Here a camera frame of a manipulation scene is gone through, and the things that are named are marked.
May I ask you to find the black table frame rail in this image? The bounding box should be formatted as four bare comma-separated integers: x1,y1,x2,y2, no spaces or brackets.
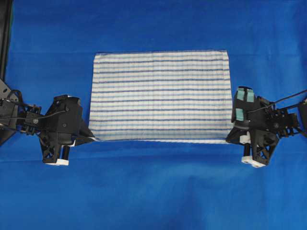
0,0,13,80

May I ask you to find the blue striped white towel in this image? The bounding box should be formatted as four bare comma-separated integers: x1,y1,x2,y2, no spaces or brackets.
89,50,232,144

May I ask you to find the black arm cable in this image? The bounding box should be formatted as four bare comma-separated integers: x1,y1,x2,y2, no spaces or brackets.
0,98,69,135
248,90,307,115

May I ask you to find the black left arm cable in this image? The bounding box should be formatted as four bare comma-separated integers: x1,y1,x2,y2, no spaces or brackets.
0,98,69,135

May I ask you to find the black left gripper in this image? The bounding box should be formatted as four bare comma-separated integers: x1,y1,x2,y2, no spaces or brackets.
39,95,95,166

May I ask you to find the blue table cloth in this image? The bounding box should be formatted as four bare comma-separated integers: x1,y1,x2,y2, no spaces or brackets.
0,0,307,230

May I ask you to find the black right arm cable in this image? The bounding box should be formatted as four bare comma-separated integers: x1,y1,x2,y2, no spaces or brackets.
248,90,307,115

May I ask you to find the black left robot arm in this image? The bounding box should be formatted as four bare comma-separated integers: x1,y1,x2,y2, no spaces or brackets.
0,81,95,166

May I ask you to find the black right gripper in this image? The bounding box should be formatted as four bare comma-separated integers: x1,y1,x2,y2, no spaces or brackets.
226,86,279,168

